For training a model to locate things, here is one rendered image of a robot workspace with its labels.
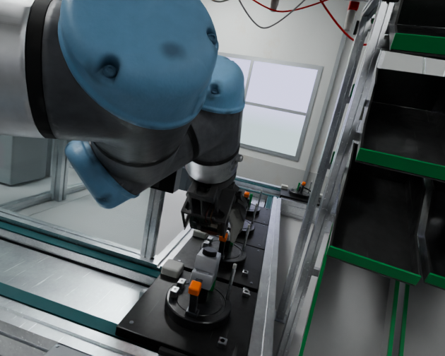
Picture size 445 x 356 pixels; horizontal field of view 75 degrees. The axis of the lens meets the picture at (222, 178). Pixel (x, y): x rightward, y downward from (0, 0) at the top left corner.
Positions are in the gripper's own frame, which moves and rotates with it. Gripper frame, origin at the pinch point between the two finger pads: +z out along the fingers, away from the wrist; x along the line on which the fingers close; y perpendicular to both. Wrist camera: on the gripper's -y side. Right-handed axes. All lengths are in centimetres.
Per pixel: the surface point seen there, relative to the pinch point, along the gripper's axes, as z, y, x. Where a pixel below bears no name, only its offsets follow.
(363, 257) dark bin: -9.2, 4.3, 24.9
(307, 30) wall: 109, -323, 9
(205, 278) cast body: 5.5, 9.8, 0.7
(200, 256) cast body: 4.0, 6.4, -1.4
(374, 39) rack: -27.2, -26.7, 20.0
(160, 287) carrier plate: 15.9, 11.4, -9.9
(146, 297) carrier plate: 12.7, 15.0, -11.0
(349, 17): 14, -135, 28
